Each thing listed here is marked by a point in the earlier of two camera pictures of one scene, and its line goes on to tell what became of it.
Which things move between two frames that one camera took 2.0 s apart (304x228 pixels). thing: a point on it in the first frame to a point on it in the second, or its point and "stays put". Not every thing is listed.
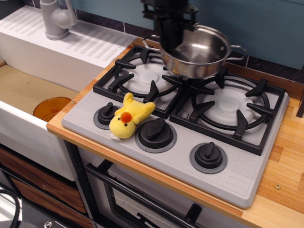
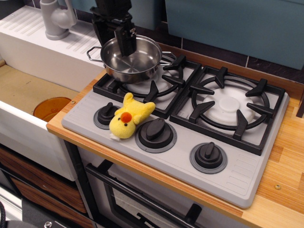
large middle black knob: x=156 y=136 stays put
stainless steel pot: x=205 y=52 to x=141 y=66
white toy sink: x=33 y=68 stays put
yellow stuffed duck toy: x=123 y=125 stays put
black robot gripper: x=173 y=14 to x=114 y=12
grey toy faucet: x=57 y=22 stays put
